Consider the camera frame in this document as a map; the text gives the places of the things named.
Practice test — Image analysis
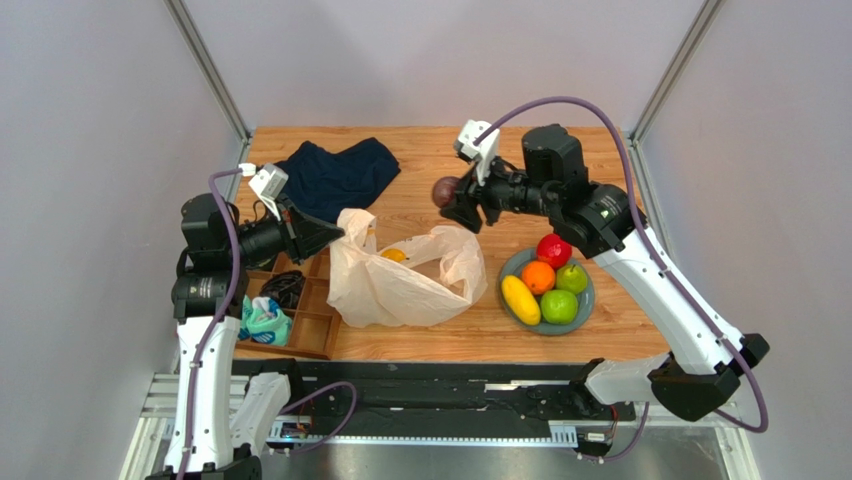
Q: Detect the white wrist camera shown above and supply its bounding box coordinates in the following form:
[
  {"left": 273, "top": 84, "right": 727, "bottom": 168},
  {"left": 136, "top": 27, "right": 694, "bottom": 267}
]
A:
[
  {"left": 453, "top": 119, "right": 500, "bottom": 186},
  {"left": 238, "top": 163, "right": 289, "bottom": 221}
]

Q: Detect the yellow fake lemon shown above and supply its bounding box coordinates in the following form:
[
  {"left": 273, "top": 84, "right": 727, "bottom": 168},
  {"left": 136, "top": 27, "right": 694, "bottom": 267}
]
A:
[{"left": 500, "top": 275, "right": 542, "bottom": 326}]

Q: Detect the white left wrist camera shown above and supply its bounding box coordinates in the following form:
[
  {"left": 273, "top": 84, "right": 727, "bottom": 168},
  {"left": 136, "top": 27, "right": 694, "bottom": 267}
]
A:
[{"left": 238, "top": 163, "right": 289, "bottom": 221}]

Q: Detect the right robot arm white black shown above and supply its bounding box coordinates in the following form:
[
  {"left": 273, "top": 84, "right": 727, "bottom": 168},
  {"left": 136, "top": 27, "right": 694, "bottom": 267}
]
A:
[{"left": 440, "top": 120, "right": 769, "bottom": 422}]

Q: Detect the navy blue cloth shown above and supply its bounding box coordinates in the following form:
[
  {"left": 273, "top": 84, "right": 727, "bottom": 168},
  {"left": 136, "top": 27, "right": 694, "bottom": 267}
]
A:
[{"left": 276, "top": 138, "right": 400, "bottom": 224}]

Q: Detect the left aluminium frame post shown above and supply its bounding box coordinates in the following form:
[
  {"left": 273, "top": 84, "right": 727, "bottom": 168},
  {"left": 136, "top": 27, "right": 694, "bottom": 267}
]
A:
[{"left": 164, "top": 0, "right": 252, "bottom": 145}]

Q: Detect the right aluminium frame post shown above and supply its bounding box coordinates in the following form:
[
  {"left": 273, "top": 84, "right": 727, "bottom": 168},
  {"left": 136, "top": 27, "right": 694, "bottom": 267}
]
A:
[{"left": 630, "top": 0, "right": 726, "bottom": 144}]

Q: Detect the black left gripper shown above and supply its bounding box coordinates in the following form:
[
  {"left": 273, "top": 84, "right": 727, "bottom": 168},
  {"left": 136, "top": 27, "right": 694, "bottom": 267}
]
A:
[{"left": 224, "top": 194, "right": 343, "bottom": 268}]

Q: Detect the aluminium frame post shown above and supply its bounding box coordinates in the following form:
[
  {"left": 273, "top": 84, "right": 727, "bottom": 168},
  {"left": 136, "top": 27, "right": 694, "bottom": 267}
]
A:
[
  {"left": 164, "top": 0, "right": 252, "bottom": 145},
  {"left": 630, "top": 0, "right": 726, "bottom": 144}
]

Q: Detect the brown wooden divider tray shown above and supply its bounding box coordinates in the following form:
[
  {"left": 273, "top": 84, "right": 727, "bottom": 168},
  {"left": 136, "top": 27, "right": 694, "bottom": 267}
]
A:
[{"left": 237, "top": 248, "right": 342, "bottom": 360}]

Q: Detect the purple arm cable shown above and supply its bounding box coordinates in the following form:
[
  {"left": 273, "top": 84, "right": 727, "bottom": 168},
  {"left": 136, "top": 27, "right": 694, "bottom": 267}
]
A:
[
  {"left": 473, "top": 96, "right": 770, "bottom": 434},
  {"left": 174, "top": 167, "right": 244, "bottom": 480}
]

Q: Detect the dark purple fake plum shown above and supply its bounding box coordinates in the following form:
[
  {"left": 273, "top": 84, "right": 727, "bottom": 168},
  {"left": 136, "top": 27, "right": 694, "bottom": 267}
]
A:
[{"left": 431, "top": 176, "right": 460, "bottom": 208}]

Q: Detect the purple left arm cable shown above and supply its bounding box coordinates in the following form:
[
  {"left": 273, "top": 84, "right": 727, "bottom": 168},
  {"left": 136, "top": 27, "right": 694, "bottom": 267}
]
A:
[{"left": 174, "top": 167, "right": 244, "bottom": 480}]

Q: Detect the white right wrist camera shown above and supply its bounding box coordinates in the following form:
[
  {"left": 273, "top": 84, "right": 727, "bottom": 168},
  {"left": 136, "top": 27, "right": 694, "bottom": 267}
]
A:
[{"left": 453, "top": 119, "right": 500, "bottom": 186}]

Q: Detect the red fake apple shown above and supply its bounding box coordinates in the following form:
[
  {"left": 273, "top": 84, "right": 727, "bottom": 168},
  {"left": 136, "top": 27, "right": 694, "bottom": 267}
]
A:
[{"left": 535, "top": 233, "right": 573, "bottom": 270}]

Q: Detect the green fake pear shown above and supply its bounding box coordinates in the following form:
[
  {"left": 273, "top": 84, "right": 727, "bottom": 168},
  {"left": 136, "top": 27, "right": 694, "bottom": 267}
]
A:
[{"left": 555, "top": 263, "right": 589, "bottom": 295}]

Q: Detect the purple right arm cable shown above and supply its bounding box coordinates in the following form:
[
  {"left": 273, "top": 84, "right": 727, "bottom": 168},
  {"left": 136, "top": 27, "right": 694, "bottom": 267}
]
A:
[{"left": 473, "top": 96, "right": 770, "bottom": 434}]

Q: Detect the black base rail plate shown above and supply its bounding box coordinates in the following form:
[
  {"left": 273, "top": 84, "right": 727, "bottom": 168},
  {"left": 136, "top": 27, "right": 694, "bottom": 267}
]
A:
[{"left": 232, "top": 359, "right": 637, "bottom": 441}]

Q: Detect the teal white rolled sock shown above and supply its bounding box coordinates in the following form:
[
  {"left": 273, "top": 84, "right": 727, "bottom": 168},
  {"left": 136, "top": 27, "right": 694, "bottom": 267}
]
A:
[{"left": 238, "top": 296, "right": 293, "bottom": 346}]

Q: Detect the green fake apple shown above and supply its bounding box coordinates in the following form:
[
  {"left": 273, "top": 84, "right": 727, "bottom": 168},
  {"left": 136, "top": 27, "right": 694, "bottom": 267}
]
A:
[{"left": 539, "top": 289, "right": 579, "bottom": 325}]

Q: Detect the orange fake fruit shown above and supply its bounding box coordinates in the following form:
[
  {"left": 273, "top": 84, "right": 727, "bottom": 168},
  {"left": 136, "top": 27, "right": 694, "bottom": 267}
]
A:
[{"left": 520, "top": 260, "right": 556, "bottom": 296}]

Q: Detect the grey round plate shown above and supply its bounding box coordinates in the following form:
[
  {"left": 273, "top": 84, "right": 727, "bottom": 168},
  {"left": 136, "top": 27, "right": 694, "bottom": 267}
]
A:
[{"left": 497, "top": 248, "right": 596, "bottom": 336}]

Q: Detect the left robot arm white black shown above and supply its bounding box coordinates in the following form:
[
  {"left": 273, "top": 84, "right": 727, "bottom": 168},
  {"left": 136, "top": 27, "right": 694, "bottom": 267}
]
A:
[{"left": 154, "top": 193, "right": 344, "bottom": 479}]

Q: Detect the translucent plastic bag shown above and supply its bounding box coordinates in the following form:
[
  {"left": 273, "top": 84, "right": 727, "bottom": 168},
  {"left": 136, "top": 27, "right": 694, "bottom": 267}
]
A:
[{"left": 327, "top": 209, "right": 488, "bottom": 328}]

